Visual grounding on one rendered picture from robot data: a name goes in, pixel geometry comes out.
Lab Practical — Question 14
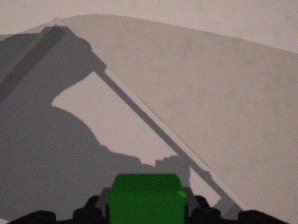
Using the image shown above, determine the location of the green block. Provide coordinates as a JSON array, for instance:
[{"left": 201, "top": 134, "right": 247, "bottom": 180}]
[{"left": 108, "top": 174, "right": 186, "bottom": 224}]

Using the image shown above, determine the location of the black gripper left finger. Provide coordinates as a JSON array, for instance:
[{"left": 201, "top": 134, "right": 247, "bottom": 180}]
[{"left": 7, "top": 187, "right": 111, "bottom": 224}]

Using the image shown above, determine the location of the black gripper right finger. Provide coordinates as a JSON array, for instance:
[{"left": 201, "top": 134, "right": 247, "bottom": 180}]
[{"left": 183, "top": 187, "right": 289, "bottom": 224}]

